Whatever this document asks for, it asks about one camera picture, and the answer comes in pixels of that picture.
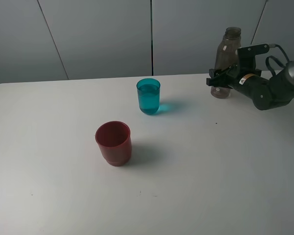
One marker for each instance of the smoky grey water bottle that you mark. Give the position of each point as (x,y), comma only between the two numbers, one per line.
(227,49)

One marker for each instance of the red plastic cup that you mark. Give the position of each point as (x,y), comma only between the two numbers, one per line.
(114,141)

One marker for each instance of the teal translucent plastic cup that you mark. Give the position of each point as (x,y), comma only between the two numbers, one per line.
(148,90)

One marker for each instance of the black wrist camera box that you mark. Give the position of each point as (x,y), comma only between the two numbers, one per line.
(246,57)

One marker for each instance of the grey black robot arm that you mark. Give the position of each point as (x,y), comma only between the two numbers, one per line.
(266,94)

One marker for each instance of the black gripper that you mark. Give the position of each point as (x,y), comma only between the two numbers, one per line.
(248,83)

